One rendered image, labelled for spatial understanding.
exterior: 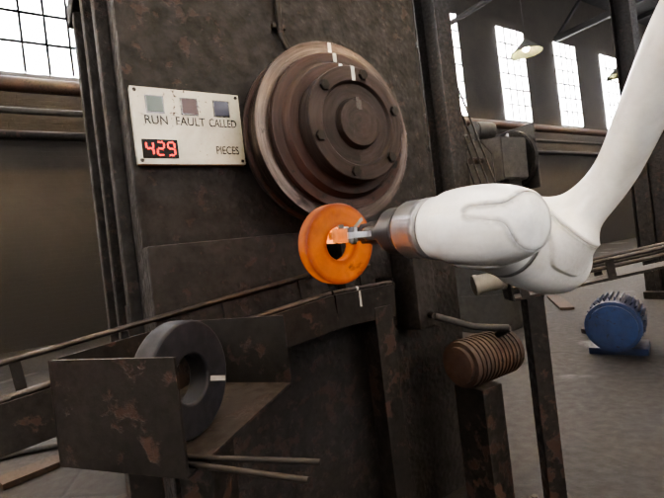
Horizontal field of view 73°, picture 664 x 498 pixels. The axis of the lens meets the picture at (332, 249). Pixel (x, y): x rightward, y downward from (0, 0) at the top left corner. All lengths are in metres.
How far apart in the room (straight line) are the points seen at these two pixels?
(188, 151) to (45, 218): 5.99
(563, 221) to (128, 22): 1.02
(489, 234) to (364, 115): 0.66
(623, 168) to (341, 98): 0.67
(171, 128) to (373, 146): 0.49
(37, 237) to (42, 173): 0.86
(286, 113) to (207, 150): 0.22
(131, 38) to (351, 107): 0.53
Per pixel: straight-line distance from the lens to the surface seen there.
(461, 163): 5.52
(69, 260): 7.06
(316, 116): 1.07
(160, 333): 0.61
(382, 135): 1.19
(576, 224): 0.68
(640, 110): 0.64
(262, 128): 1.09
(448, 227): 0.58
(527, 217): 0.56
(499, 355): 1.31
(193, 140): 1.17
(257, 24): 1.38
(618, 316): 3.01
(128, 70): 1.21
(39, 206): 7.12
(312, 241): 0.82
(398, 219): 0.66
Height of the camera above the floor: 0.82
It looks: level
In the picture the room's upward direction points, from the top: 7 degrees counter-clockwise
